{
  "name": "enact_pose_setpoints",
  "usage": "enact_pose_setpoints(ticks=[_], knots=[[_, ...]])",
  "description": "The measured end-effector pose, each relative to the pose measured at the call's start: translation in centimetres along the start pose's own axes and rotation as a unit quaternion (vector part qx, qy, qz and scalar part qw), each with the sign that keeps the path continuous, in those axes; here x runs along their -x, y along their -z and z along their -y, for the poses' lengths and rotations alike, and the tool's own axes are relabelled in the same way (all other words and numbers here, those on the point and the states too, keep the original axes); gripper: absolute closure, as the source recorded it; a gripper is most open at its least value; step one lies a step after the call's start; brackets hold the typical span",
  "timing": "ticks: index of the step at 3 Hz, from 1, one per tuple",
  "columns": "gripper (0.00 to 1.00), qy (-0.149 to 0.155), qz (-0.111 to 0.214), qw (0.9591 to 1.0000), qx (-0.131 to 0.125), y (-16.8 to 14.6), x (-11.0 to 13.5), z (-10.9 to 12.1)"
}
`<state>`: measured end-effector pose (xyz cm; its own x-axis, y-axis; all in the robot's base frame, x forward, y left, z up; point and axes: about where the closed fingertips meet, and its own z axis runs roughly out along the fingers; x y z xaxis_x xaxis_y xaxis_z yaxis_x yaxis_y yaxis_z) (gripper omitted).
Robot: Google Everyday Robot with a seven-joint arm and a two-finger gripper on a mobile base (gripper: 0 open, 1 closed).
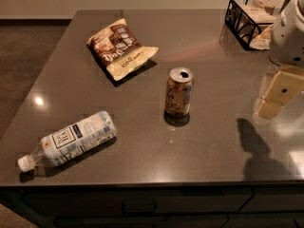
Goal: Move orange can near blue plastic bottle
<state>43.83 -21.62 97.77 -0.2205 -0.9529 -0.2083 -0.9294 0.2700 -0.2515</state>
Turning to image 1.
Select black drawer handle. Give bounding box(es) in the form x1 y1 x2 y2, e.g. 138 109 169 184
122 199 157 215

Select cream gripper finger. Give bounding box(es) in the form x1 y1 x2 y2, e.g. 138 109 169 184
254 69 304 119
278 65 304 78

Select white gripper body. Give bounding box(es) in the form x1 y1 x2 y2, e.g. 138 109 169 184
269 0 304 67

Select blue label plastic bottle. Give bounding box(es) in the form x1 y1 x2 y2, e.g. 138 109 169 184
18 111 117 172

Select brown white chip bag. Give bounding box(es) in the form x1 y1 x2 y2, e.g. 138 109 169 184
86 18 159 81

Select black wire basket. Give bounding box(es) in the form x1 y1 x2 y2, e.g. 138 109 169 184
225 0 276 50

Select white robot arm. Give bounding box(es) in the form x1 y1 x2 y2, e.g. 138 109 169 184
254 0 304 120

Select dark cabinet drawer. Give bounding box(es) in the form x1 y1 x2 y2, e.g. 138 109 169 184
24 188 252 217

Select napkins in basket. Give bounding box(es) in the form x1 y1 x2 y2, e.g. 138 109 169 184
237 0 276 50

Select orange soda can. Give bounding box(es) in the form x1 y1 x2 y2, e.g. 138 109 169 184
164 67 194 118

